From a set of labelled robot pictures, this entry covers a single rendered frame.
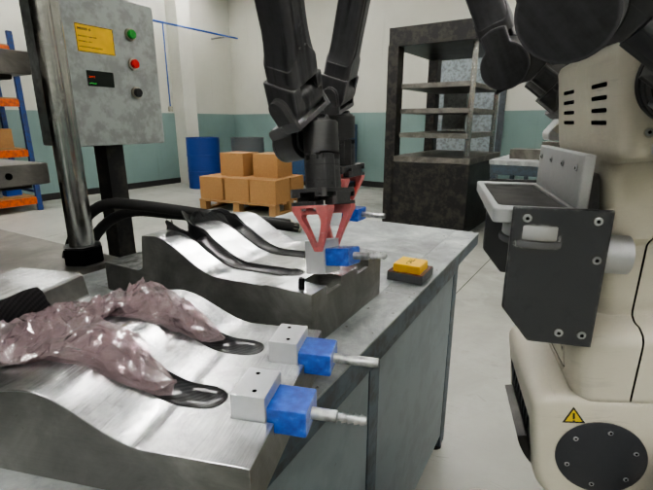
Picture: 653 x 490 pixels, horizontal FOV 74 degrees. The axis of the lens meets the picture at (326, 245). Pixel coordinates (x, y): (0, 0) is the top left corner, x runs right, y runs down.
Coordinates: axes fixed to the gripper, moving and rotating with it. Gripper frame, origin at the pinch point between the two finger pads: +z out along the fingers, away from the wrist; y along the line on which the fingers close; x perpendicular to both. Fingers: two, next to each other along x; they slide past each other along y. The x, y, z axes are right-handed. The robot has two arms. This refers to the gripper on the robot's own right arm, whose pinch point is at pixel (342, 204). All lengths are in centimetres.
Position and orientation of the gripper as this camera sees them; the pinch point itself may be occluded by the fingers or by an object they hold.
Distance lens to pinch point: 99.9
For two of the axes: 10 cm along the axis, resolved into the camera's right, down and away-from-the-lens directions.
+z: 0.2, 9.6, 2.7
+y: -5.1, 2.4, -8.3
